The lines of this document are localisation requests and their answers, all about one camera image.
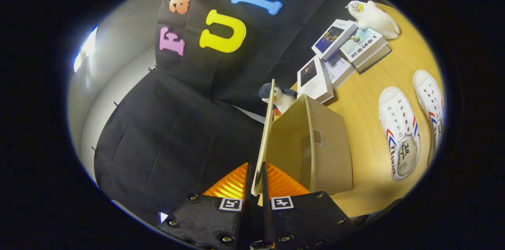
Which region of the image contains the white text cover book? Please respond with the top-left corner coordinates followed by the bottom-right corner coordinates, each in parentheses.
top-left (325, 54), bottom-right (355, 90)

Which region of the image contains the thick white book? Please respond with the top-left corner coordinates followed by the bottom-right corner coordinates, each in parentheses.
top-left (355, 44), bottom-right (392, 74)

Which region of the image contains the beige fabric storage box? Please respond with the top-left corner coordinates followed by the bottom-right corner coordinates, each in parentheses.
top-left (264, 93), bottom-right (354, 196)

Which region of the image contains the white duck plush toy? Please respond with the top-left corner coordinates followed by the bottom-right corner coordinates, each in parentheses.
top-left (346, 0), bottom-right (400, 40)

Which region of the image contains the teal cover book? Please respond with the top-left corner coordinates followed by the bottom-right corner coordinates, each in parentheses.
top-left (339, 28), bottom-right (388, 68)

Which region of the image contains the blue picture cover book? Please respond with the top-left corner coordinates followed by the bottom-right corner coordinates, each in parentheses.
top-left (311, 19), bottom-right (359, 62)

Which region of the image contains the white canvas shoe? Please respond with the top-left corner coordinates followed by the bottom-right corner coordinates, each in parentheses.
top-left (378, 86), bottom-right (421, 181)
top-left (413, 70), bottom-right (445, 166)

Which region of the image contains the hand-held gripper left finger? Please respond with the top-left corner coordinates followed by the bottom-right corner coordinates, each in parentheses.
top-left (158, 162), bottom-right (253, 250)

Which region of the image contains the black backdrop cloth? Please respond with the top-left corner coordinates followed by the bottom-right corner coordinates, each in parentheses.
top-left (94, 0), bottom-right (395, 227)

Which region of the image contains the grey penguin plush toy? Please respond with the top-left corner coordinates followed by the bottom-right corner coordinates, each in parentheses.
top-left (259, 83), bottom-right (297, 120)

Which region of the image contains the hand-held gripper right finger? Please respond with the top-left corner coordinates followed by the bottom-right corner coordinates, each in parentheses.
top-left (260, 162), bottom-right (357, 250)

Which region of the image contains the portrait cover white book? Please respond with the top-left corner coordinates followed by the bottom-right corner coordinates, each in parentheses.
top-left (297, 56), bottom-right (334, 104)

